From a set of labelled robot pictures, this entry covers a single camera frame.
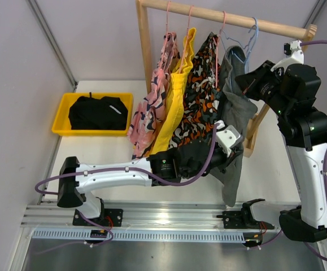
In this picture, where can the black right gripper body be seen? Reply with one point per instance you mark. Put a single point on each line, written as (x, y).
(266, 84)

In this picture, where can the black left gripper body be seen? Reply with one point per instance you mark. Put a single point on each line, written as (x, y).
(219, 160)

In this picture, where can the blue hanger with grey shorts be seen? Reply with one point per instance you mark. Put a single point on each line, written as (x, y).
(236, 48)

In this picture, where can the grey shorts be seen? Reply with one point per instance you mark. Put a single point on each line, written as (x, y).
(234, 109)

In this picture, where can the orange camouflage shorts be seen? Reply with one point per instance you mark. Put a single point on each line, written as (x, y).
(201, 96)

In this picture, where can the yellow shorts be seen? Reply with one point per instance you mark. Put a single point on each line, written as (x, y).
(175, 97)

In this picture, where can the black shorts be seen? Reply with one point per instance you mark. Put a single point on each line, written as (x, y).
(106, 113)

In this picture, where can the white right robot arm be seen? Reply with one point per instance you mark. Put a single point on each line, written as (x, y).
(290, 93)

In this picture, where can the pink patterned shorts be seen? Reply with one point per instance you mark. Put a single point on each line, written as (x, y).
(150, 112)

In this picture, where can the wooden clothes rack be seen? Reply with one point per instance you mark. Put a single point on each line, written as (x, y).
(304, 34)

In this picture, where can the yellow plastic tray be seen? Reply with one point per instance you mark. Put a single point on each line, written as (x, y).
(61, 124)

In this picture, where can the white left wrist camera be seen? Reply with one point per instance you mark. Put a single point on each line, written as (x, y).
(227, 137)

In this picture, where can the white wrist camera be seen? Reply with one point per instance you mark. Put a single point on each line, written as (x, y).
(227, 137)
(293, 55)

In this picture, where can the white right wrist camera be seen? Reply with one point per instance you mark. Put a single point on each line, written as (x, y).
(293, 55)

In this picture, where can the aluminium corner post right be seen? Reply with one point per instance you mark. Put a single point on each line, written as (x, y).
(315, 13)

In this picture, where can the aluminium corner post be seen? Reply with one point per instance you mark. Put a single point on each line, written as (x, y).
(315, 13)
(51, 40)

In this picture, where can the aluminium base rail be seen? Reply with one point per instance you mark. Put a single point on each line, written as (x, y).
(157, 222)

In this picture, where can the aluminium corner post left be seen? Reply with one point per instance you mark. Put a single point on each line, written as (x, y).
(51, 40)

